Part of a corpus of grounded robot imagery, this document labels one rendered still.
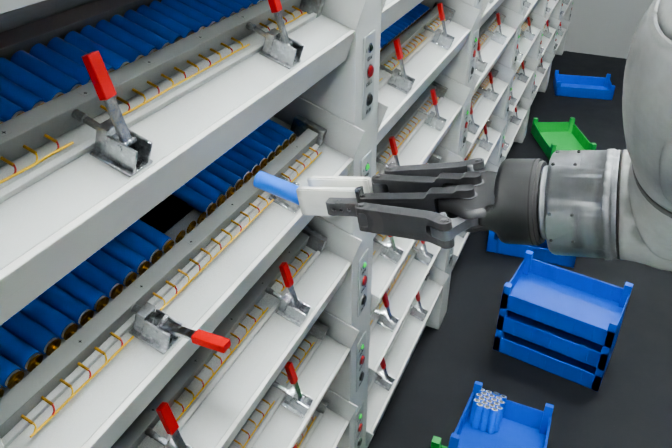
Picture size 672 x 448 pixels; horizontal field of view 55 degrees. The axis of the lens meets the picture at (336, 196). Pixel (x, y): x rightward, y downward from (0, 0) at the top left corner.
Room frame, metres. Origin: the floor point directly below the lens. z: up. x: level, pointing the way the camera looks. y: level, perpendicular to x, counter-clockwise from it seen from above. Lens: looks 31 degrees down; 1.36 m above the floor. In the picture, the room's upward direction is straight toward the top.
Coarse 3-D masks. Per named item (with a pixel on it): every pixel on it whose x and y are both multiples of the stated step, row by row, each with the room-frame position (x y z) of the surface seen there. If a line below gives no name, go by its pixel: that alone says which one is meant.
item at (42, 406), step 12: (264, 192) 0.70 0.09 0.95; (240, 216) 0.64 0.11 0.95; (228, 228) 0.62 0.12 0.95; (204, 252) 0.57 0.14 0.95; (192, 264) 0.55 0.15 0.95; (180, 276) 0.53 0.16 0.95; (168, 288) 0.51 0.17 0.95; (156, 300) 0.49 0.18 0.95; (132, 324) 0.46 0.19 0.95; (120, 336) 0.44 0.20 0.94; (108, 348) 0.43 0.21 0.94; (96, 360) 0.41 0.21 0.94; (72, 372) 0.39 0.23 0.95; (60, 384) 0.38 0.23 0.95; (48, 396) 0.37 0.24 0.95; (36, 408) 0.36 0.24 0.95; (24, 420) 0.34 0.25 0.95; (12, 432) 0.33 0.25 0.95
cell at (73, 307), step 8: (56, 288) 0.47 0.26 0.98; (40, 296) 0.46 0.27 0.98; (48, 296) 0.46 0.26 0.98; (56, 296) 0.46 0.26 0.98; (64, 296) 0.46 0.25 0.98; (72, 296) 0.46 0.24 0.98; (48, 304) 0.45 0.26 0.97; (56, 304) 0.45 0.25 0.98; (64, 304) 0.45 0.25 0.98; (72, 304) 0.45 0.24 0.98; (80, 304) 0.45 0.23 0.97; (64, 312) 0.45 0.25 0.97; (72, 312) 0.45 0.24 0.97; (80, 312) 0.45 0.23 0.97; (80, 320) 0.45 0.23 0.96
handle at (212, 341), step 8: (160, 320) 0.45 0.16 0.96; (160, 328) 0.45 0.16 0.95; (168, 328) 0.45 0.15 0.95; (176, 328) 0.45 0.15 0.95; (184, 328) 0.45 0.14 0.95; (184, 336) 0.44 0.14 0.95; (192, 336) 0.43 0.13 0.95; (200, 336) 0.43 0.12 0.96; (208, 336) 0.43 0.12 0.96; (216, 336) 0.43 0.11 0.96; (200, 344) 0.43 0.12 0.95; (208, 344) 0.42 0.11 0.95; (216, 344) 0.42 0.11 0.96; (224, 344) 0.42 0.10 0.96; (224, 352) 0.42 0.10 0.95
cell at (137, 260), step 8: (112, 240) 0.54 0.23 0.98; (104, 248) 0.53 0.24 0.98; (112, 248) 0.53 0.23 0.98; (120, 248) 0.53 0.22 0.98; (128, 248) 0.54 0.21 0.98; (112, 256) 0.53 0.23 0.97; (120, 256) 0.53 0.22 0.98; (128, 256) 0.53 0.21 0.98; (136, 256) 0.53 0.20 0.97; (128, 264) 0.52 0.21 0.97; (136, 264) 0.52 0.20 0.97; (136, 272) 0.52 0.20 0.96
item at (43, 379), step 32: (288, 160) 0.75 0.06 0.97; (256, 192) 0.67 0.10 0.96; (224, 224) 0.61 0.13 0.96; (192, 256) 0.55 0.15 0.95; (128, 288) 0.48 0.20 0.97; (160, 288) 0.51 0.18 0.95; (96, 320) 0.44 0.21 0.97; (64, 352) 0.40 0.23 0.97; (32, 384) 0.36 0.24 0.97; (0, 416) 0.33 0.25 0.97
